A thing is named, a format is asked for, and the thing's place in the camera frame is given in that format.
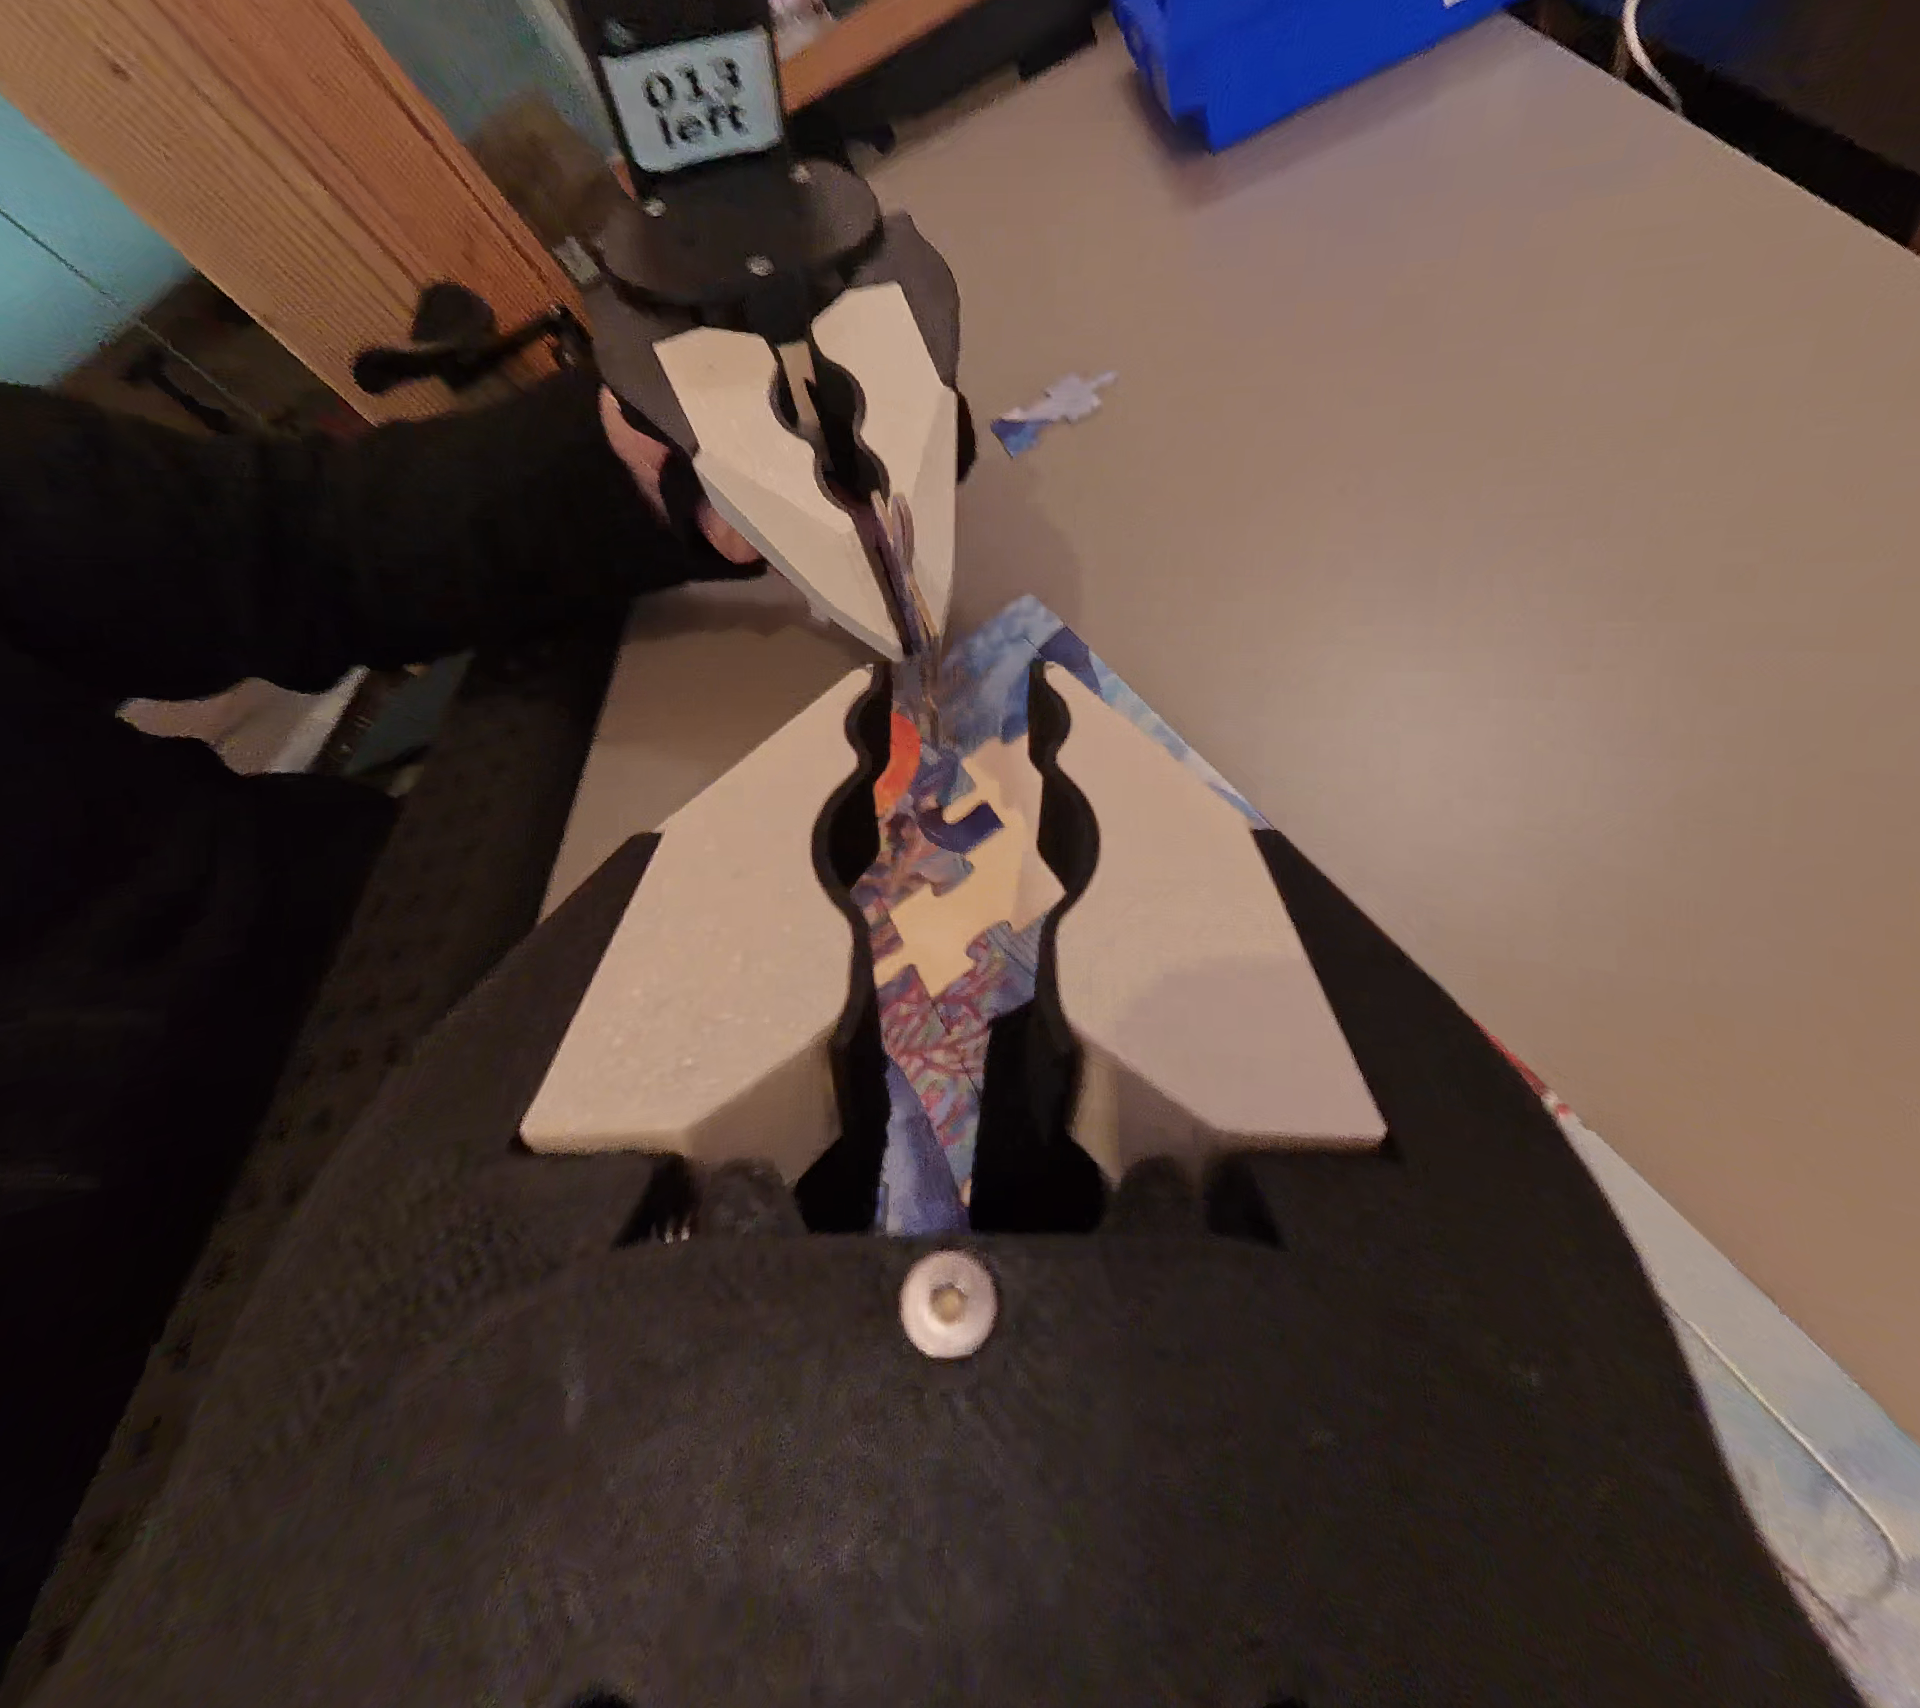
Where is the dark blue striped puzzle piece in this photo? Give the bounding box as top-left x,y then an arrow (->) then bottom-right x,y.
990,370 -> 1120,460

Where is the white crumpled paper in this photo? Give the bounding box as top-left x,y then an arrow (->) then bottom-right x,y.
120,669 -> 372,775

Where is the sea animals jigsaw puzzle board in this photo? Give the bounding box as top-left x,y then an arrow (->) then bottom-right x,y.
846,593 -> 1920,1708

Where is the person's left forearm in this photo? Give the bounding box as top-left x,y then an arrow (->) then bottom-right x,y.
0,379 -> 707,705

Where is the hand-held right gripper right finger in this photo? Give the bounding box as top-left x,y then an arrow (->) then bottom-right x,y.
966,662 -> 1390,1230

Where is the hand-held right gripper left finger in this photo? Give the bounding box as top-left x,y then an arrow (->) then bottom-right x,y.
516,662 -> 889,1230

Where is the person's left hand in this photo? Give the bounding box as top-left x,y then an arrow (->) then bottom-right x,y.
599,388 -> 769,574

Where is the striped purple coral puzzle piece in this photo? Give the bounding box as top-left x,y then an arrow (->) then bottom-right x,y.
854,489 -> 943,698

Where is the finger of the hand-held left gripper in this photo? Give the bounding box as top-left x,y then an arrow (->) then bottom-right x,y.
810,285 -> 961,652
651,328 -> 914,663

